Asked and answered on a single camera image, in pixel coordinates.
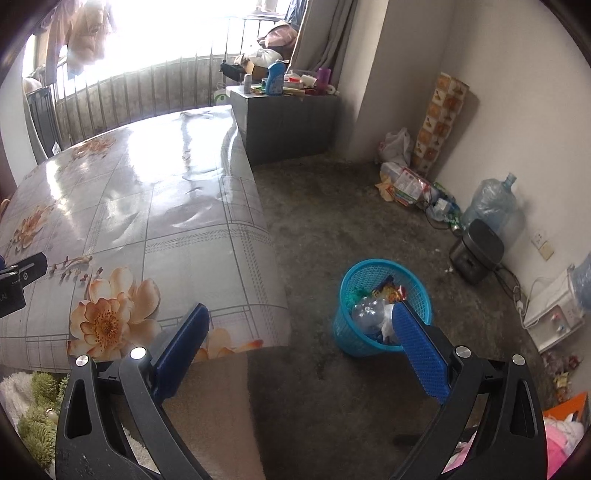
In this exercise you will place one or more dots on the large water jug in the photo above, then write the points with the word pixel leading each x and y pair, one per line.
pixel 489 207

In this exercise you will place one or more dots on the green fluffy rug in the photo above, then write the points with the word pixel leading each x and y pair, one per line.
pixel 41 424

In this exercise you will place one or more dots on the orange snack packet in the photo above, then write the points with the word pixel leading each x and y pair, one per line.
pixel 392 291

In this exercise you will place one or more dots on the pink cloth pile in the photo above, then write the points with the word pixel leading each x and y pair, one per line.
pixel 279 37

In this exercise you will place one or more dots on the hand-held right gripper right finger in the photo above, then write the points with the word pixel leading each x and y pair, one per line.
pixel 420 355

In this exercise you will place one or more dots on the cardboard box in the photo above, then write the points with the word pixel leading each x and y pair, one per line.
pixel 256 68

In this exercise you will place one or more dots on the grey curtain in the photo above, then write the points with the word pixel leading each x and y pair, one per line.
pixel 323 32

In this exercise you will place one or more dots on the white water dispenser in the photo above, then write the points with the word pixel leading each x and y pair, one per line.
pixel 551 314

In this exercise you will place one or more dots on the white and green paper bag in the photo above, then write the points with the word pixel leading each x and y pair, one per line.
pixel 221 98

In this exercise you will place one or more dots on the wall socket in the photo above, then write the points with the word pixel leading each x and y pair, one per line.
pixel 542 244

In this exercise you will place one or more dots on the orange box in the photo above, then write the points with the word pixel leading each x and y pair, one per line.
pixel 568 406

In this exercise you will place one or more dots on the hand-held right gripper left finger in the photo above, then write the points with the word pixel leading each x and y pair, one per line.
pixel 180 353

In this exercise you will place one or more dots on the white fluffy towel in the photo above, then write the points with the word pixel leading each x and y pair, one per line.
pixel 14 392

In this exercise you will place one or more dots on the metal balcony railing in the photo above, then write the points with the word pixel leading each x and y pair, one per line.
pixel 138 97

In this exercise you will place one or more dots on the purple cup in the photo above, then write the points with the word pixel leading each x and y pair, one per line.
pixel 324 81

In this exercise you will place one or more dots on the clear plastic cola bottle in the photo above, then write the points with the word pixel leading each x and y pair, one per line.
pixel 369 316

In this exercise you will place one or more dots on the grey cabinet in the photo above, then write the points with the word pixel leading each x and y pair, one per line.
pixel 286 129

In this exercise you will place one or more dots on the small water dispenser bottle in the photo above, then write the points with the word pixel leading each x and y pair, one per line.
pixel 582 286

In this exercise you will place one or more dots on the pink hanging clothes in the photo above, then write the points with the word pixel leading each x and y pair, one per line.
pixel 85 37

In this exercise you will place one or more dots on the floral tablecloth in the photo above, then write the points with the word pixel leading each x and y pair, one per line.
pixel 184 230

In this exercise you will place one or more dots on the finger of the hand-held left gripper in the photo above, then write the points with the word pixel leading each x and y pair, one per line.
pixel 30 267

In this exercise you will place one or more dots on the tile-patterned roll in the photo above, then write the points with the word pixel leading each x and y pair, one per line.
pixel 438 124

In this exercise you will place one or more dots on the blue plastic basket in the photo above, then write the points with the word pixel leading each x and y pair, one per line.
pixel 355 332

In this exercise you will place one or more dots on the green plastic bag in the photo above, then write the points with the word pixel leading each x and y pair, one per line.
pixel 358 293

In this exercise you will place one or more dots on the black rice cooker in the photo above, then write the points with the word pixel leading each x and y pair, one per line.
pixel 475 254

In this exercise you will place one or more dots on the small white bottle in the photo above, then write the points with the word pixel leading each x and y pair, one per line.
pixel 249 85

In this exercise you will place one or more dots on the white plastic bag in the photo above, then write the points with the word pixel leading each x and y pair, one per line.
pixel 395 147

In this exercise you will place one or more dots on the blue detergent bottle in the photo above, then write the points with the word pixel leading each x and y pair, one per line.
pixel 275 81

